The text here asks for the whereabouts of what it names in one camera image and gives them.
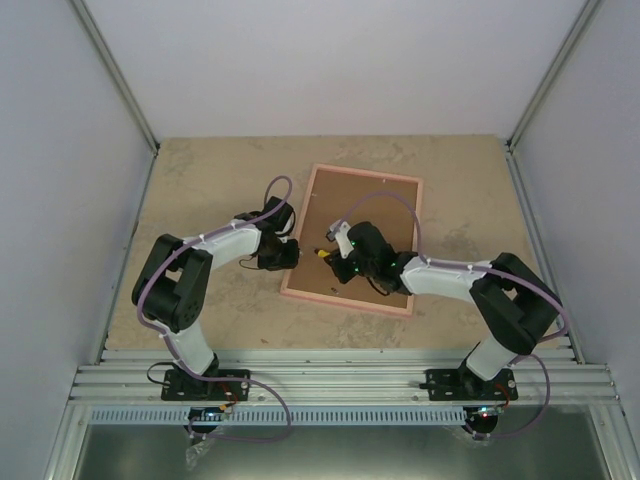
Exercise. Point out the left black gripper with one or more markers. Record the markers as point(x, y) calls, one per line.
point(289, 263)

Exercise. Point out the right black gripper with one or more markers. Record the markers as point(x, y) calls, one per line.
point(344, 275)

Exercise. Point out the pink wooden picture frame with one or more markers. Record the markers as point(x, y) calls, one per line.
point(350, 302)

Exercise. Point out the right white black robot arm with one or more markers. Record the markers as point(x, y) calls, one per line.
point(516, 306)

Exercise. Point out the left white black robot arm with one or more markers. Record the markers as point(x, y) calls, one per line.
point(170, 292)

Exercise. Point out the clear plastic bag scrap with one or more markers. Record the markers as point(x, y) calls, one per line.
point(198, 448)

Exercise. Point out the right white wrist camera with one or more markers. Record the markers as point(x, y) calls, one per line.
point(338, 233)

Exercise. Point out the brown frame backing board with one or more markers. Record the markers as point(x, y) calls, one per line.
point(330, 225)

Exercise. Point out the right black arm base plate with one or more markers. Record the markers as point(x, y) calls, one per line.
point(455, 385)

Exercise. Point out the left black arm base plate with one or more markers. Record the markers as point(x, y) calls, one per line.
point(179, 386)

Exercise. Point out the aluminium mounting rail base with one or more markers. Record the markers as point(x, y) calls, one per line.
point(347, 376)

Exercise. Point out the grey slotted cable duct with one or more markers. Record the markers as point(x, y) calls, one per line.
point(277, 416)

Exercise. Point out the left aluminium corner post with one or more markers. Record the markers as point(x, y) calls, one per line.
point(93, 32)

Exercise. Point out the aluminium corner post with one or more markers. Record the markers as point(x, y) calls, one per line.
point(560, 60)
point(93, 32)

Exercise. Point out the right aluminium corner post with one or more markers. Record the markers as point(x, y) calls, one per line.
point(560, 60)

